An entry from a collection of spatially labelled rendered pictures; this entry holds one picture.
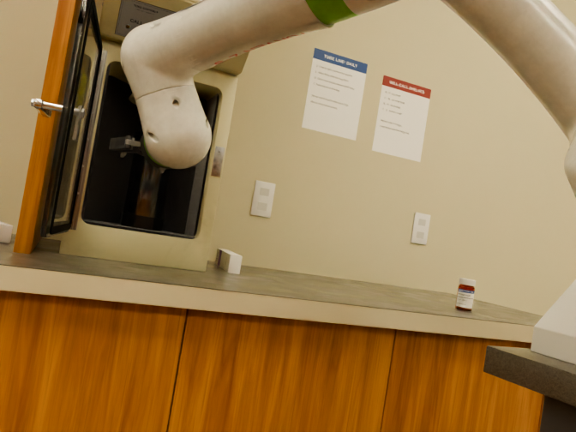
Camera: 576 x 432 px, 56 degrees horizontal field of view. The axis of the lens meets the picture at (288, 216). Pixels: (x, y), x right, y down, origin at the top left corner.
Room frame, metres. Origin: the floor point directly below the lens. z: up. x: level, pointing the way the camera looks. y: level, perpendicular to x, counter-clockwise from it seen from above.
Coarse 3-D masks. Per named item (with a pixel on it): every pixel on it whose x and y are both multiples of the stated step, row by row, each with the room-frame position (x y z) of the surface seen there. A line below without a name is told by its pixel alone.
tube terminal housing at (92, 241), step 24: (120, 48) 1.16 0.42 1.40; (120, 72) 1.25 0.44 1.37; (216, 72) 1.24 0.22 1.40; (96, 120) 1.15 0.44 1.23; (216, 120) 1.27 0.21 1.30; (216, 144) 1.25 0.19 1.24; (216, 192) 1.26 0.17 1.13; (72, 240) 1.15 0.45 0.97; (96, 240) 1.17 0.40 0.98; (120, 240) 1.18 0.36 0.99; (144, 240) 1.20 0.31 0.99; (168, 240) 1.22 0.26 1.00; (192, 240) 1.24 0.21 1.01; (168, 264) 1.23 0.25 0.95; (192, 264) 1.25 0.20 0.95
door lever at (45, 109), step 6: (36, 102) 0.86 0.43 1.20; (42, 102) 0.86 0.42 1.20; (48, 102) 0.87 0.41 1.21; (36, 108) 0.86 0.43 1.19; (42, 108) 0.86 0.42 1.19; (48, 108) 0.86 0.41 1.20; (54, 108) 0.86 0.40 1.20; (60, 108) 0.87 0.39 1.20; (42, 114) 0.91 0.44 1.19; (48, 114) 0.92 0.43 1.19
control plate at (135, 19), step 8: (128, 0) 1.07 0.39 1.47; (136, 0) 1.08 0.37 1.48; (120, 8) 1.08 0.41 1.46; (128, 8) 1.08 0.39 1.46; (136, 8) 1.09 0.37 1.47; (144, 8) 1.09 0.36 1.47; (152, 8) 1.09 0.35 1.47; (160, 8) 1.09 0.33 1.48; (120, 16) 1.10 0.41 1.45; (128, 16) 1.10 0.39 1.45; (136, 16) 1.10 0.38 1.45; (144, 16) 1.10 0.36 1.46; (152, 16) 1.10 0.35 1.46; (160, 16) 1.11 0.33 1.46; (120, 24) 1.11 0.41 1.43; (136, 24) 1.11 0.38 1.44; (120, 32) 1.12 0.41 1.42; (128, 32) 1.12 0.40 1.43
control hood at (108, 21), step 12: (108, 0) 1.07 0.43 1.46; (120, 0) 1.07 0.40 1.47; (144, 0) 1.08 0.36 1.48; (156, 0) 1.08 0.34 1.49; (168, 0) 1.09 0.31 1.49; (180, 0) 1.09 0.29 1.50; (192, 0) 1.10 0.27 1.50; (108, 12) 1.09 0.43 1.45; (108, 24) 1.10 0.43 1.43; (108, 36) 1.13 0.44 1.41; (120, 36) 1.13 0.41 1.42; (228, 60) 1.21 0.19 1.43; (240, 60) 1.21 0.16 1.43; (228, 72) 1.25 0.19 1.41; (240, 72) 1.24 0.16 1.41
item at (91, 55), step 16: (80, 16) 0.83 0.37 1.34; (80, 32) 0.83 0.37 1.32; (96, 48) 1.05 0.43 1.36; (96, 64) 1.09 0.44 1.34; (80, 80) 0.91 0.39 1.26; (64, 96) 0.83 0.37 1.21; (80, 96) 0.94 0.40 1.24; (64, 112) 0.83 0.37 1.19; (80, 128) 1.02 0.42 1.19; (64, 144) 0.87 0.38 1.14; (80, 144) 1.06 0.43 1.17; (80, 160) 1.10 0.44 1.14; (64, 176) 0.93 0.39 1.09; (48, 192) 0.83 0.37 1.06; (64, 192) 0.96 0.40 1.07; (48, 208) 0.83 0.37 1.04; (64, 208) 1.00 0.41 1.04
